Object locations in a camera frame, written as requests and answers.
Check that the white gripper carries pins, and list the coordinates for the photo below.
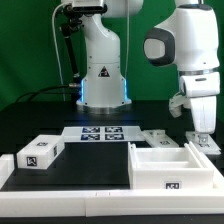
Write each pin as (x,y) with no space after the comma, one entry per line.
(202,91)

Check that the white cabinet door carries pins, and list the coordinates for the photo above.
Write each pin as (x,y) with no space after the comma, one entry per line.
(211,148)
(158,139)

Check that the white cabinet body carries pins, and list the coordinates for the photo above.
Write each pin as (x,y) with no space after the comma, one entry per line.
(168,168)

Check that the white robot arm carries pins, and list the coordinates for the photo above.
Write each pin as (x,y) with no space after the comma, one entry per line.
(187,39)

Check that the white cabinet top block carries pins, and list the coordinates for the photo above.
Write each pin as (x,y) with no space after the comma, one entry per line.
(41,152)

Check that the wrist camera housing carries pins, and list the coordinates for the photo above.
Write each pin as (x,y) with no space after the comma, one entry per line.
(175,105)

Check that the white workspace border frame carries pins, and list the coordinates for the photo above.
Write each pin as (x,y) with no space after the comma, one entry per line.
(107,203)

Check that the white marker base plate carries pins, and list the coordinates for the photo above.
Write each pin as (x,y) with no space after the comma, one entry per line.
(102,134)

